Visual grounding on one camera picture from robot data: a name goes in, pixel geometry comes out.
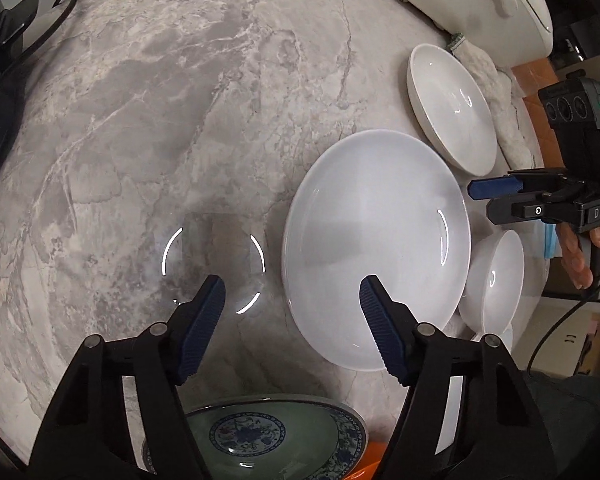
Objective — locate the person's right hand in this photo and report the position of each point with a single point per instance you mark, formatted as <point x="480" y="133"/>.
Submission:
<point x="575" y="257"/>

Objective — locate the large white plate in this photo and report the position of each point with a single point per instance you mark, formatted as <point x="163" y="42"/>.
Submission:
<point x="369" y="220"/>

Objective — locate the light blue cloth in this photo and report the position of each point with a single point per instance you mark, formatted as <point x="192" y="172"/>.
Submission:
<point x="550" y="245"/>

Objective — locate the green bowl with blue pattern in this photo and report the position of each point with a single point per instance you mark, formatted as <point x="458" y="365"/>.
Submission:
<point x="260" y="435"/>

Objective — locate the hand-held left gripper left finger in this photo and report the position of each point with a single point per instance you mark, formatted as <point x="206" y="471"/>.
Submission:
<point x="202" y="330"/>

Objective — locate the person's dark clothing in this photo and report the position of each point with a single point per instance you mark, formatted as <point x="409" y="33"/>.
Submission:
<point x="579" y="420"/>

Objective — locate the beige cardboard box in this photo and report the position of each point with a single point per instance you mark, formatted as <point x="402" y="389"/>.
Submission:
<point x="579" y="345"/>

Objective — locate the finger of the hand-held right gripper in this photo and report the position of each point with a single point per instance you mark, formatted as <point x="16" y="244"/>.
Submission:
<point x="482" y="189"/>
<point x="502" y="210"/>

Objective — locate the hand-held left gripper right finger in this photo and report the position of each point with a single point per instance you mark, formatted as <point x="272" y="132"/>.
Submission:
<point x="384" y="330"/>

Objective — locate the white cloth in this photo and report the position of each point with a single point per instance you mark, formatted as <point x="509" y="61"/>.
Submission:
<point x="504" y="110"/>

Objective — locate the white kitchen appliance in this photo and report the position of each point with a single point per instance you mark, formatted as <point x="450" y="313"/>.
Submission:
<point x="459" y="5"/>

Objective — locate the dark blue kitchen appliance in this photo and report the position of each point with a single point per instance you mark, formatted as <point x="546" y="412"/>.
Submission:
<point x="0" y="25"/>

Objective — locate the white bowl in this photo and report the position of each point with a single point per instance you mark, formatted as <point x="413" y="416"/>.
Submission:
<point x="507" y="335"/>
<point x="499" y="270"/>

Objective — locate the orange cup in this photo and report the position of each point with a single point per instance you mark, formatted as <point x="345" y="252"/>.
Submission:
<point x="377" y="460"/>

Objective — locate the deep white plate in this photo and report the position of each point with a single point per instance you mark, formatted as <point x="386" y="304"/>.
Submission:
<point x="444" y="105"/>

